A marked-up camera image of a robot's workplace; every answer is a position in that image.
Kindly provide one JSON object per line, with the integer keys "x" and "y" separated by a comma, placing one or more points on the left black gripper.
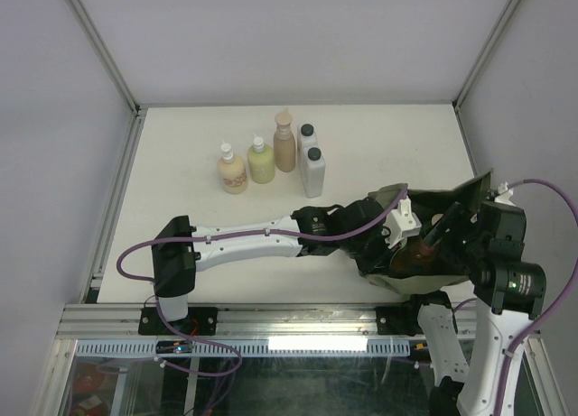
{"x": 381, "y": 262}

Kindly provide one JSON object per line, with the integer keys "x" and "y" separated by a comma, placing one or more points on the aluminium frame post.
{"x": 101, "y": 50}
{"x": 490, "y": 45}

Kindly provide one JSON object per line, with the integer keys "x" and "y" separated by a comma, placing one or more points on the small tan pump bottle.
{"x": 232, "y": 170}

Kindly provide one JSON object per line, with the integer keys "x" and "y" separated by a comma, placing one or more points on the white slotted cable duct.
{"x": 330, "y": 346}

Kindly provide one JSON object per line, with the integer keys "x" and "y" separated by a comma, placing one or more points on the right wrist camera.
{"x": 502, "y": 194}

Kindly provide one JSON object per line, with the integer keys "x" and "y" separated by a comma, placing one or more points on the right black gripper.
{"x": 443, "y": 223}

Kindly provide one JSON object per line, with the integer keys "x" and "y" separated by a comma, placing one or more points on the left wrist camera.
{"x": 401, "y": 223}

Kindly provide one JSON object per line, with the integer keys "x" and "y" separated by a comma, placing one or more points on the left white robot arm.
{"x": 363, "y": 230}

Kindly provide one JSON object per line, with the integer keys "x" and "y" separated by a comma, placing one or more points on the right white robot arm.
{"x": 509, "y": 298}

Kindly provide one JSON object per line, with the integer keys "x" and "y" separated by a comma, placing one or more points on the white bottle dark cap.
{"x": 306, "y": 136}
{"x": 313, "y": 167}

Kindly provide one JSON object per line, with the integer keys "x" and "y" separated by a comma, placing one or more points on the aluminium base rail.
{"x": 236, "y": 320}

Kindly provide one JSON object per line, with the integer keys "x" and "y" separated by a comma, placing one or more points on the amber bottle pink cap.
{"x": 415, "y": 259}

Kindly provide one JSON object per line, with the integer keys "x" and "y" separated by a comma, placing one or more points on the beige pump bottle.
{"x": 284, "y": 142}

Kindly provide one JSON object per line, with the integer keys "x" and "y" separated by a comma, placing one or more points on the left aluminium frame post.
{"x": 101, "y": 50}

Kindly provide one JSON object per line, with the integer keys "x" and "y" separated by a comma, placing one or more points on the olive green canvas bag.
{"x": 429, "y": 206}

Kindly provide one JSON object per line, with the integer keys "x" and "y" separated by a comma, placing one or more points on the right aluminium frame post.
{"x": 490, "y": 45}

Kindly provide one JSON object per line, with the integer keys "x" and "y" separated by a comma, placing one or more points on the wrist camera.
{"x": 502, "y": 194}
{"x": 401, "y": 223}

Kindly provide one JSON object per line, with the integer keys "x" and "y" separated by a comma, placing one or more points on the yellow-green lotion bottle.
{"x": 261, "y": 161}

